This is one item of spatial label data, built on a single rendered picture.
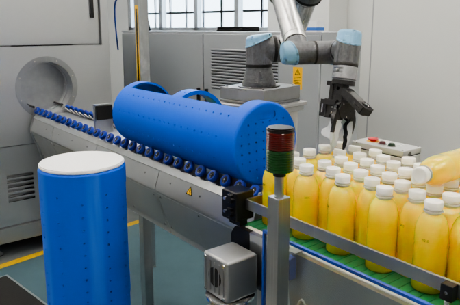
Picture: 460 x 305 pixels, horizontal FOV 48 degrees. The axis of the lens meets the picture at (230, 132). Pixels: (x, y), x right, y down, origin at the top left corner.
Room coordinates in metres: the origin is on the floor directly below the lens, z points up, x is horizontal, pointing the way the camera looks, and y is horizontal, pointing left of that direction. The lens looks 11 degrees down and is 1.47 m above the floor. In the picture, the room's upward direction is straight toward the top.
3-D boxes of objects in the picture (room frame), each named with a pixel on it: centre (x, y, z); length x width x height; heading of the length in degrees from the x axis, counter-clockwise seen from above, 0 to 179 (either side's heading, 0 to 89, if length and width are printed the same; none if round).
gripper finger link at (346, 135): (1.57, -0.35, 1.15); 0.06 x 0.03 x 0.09; 38
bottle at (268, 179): (1.47, -0.13, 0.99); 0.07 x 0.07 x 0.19
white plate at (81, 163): (1.68, 0.50, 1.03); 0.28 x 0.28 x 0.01
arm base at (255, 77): (2.31, -0.13, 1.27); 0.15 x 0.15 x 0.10
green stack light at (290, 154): (1.12, -0.11, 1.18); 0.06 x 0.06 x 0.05
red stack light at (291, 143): (1.12, -0.11, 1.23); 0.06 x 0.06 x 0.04
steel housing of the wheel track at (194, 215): (2.47, 0.49, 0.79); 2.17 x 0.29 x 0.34; 38
